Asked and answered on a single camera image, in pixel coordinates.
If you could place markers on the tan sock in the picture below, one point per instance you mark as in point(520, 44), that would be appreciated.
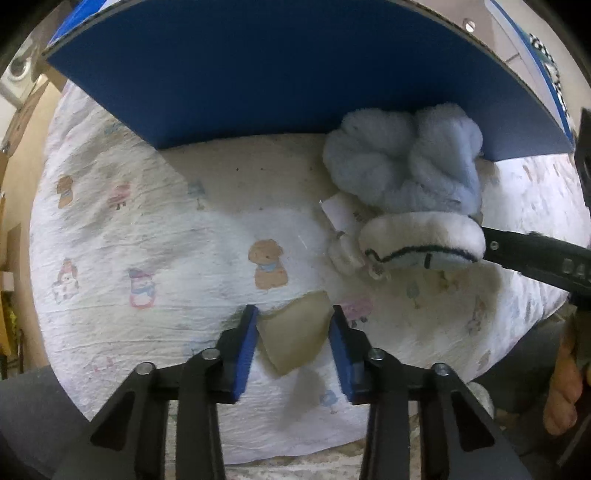
point(291, 337)

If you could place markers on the blue and white cardboard box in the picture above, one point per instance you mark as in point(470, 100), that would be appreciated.
point(286, 69)

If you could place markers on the light blue fluffy socks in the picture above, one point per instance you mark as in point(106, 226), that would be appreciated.
point(397, 157)

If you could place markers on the white plush sock dark trim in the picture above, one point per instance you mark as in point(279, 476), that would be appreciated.
point(425, 235)

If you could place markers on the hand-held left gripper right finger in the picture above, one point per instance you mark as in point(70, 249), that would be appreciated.
point(342, 355)

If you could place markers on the clear plastic bag with tag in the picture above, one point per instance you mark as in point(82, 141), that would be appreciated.
point(344, 214)

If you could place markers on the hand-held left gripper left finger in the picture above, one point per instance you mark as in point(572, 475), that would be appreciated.
point(244, 355)

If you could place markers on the person's right hand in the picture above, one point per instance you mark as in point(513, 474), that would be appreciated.
point(561, 392)

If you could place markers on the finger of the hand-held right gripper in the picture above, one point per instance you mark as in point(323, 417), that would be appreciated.
point(521, 254)

